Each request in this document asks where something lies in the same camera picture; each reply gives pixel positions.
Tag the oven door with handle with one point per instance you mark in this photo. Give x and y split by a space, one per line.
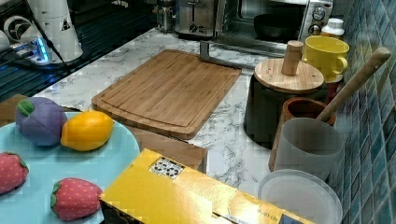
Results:
243 49

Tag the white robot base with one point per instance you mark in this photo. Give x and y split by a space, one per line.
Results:
47 36

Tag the silver toaster oven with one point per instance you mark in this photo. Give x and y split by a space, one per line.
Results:
272 23

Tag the bamboo cutting board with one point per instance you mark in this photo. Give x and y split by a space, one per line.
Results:
173 94

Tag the black canister wooden lid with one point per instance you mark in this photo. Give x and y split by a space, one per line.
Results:
273 83

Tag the yellow cardboard box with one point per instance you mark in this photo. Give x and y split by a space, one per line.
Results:
156 190

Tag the silver two-slot toaster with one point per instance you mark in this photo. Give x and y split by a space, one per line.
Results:
196 17

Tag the wooden utensil holder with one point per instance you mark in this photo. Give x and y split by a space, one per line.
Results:
296 108

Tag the glass jar metal lid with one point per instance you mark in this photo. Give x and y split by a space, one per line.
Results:
164 11

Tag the frosted plastic cup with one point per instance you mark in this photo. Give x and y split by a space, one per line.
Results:
308 145

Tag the yellow plush lemon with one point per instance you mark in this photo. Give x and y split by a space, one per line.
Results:
87 131

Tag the clear plastic round lid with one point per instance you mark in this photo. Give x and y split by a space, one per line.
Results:
303 194

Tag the yellow mug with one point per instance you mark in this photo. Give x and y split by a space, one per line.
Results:
328 55

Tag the red plush strawberry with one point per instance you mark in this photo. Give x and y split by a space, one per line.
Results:
13 171
73 198

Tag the purple plush fruit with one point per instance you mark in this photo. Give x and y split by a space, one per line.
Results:
40 120

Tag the orange bottle white cap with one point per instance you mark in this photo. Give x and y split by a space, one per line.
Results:
333 28

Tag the light blue plate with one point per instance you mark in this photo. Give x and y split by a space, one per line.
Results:
30 202

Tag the wooden pestle handle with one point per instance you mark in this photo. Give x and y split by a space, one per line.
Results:
375 61

